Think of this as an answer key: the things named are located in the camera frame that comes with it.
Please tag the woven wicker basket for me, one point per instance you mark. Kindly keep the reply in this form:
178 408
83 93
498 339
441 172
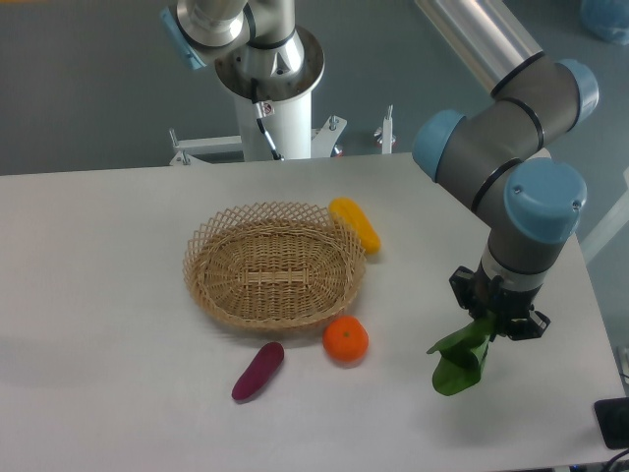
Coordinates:
274 267

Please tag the blue plastic bag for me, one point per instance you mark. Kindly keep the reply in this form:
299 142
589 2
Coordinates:
607 19

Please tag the green leafy vegetable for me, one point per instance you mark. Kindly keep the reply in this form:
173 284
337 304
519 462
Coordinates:
462 357

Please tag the black device at edge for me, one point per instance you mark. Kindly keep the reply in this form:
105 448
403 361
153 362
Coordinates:
612 417

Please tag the yellow toy vegetable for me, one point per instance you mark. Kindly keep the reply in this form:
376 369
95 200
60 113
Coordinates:
353 215

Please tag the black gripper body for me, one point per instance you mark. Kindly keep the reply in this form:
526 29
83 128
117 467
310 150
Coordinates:
495 297

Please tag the orange tangerine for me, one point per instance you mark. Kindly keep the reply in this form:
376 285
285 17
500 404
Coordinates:
346 341

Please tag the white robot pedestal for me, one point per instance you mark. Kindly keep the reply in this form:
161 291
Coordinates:
272 92

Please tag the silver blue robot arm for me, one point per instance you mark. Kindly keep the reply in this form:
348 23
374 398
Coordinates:
490 163

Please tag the purple sweet potato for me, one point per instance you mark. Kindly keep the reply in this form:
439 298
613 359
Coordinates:
259 373

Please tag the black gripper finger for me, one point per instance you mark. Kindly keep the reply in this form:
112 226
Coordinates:
528 324
465 283

